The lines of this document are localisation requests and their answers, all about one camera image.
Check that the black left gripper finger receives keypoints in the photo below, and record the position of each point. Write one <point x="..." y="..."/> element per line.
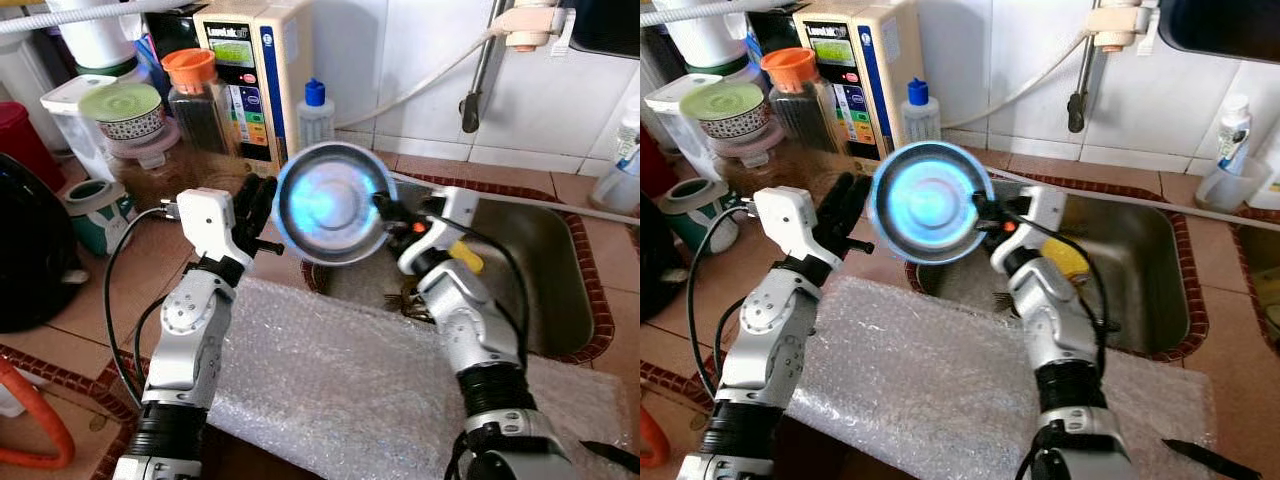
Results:
<point x="857" y="198"/>
<point x="267" y="200"/>
<point x="830" y="208"/>
<point x="246" y="208"/>

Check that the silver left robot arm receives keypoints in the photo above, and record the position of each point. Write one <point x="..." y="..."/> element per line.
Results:
<point x="770" y="330"/>
<point x="190" y="330"/>

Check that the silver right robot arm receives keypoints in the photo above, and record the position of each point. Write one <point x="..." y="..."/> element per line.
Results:
<point x="470" y="320"/>
<point x="1055" y="320"/>

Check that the dark metal utensil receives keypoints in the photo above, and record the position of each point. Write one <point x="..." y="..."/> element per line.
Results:
<point x="1000" y="302"/>
<point x="405" y="305"/>

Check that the blue capped soap bottle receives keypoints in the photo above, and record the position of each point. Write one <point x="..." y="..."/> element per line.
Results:
<point x="315" y="120"/>
<point x="920" y="115"/>

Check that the pink lidded brown jar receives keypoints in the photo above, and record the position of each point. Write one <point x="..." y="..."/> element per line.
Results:
<point x="150" y="165"/>
<point x="750" y="160"/>

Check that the orange lidded clear jar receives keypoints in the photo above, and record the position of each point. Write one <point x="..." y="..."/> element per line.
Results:
<point x="797" y="105"/>
<point x="195" y="105"/>

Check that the beige water ionizer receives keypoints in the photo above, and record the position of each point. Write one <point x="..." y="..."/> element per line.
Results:
<point x="255" y="70"/>
<point x="860" y="70"/>

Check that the green and white mug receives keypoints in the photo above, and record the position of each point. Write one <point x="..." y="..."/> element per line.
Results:
<point x="698" y="215"/>
<point x="98" y="215"/>

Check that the patterned bowl with green lid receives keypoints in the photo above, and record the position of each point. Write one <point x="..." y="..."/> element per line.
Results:
<point x="725" y="108"/>
<point x="125" y="110"/>

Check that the steel sink basin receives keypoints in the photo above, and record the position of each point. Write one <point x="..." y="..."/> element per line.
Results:
<point x="555" y="270"/>
<point x="1150" y="270"/>
<point x="1265" y="290"/>

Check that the clear bubble wrap sheet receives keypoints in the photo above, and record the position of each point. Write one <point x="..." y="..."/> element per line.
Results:
<point x="350" y="390"/>
<point x="950" y="390"/>

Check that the black kettle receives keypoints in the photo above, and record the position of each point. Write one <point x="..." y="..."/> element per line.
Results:
<point x="660" y="250"/>
<point x="35" y="250"/>

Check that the clear pitcher with white lid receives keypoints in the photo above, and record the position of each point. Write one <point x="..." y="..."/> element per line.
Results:
<point x="70" y="120"/>
<point x="672" y="125"/>

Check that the red container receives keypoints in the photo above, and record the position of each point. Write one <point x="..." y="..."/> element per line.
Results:
<point x="25" y="140"/>
<point x="652" y="160"/>

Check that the clear plastic cup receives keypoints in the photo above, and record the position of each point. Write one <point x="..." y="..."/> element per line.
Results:
<point x="615" y="190"/>
<point x="1230" y="188"/>

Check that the white and blue tube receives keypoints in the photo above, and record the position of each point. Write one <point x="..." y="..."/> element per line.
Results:
<point x="1233" y="130"/>
<point x="628" y="140"/>

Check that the white round container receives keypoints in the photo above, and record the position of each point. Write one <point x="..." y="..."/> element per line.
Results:
<point x="95" y="35"/>
<point x="705" y="35"/>

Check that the peach tap water filter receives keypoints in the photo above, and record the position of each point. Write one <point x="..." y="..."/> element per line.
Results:
<point x="530" y="22"/>
<point x="1118" y="22"/>

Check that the white bottle with yellow cap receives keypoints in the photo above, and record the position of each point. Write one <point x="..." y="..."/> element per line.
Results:
<point x="1268" y="180"/>

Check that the dark hanging pan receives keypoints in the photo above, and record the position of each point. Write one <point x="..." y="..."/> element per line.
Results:
<point x="1220" y="25"/>
<point x="605" y="25"/>

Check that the small white object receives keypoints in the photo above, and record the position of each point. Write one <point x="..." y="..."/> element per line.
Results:
<point x="8" y="395"/>

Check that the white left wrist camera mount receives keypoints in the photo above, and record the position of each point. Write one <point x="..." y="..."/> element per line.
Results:
<point x="790" y="215"/>
<point x="210" y="215"/>

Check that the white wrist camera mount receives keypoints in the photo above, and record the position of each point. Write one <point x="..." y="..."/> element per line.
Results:
<point x="790" y="215"/>
<point x="1040" y="205"/>
<point x="455" y="205"/>
<point x="210" y="215"/>

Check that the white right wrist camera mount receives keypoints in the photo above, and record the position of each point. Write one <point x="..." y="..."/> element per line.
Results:
<point x="1040" y="205"/>
<point x="455" y="205"/>

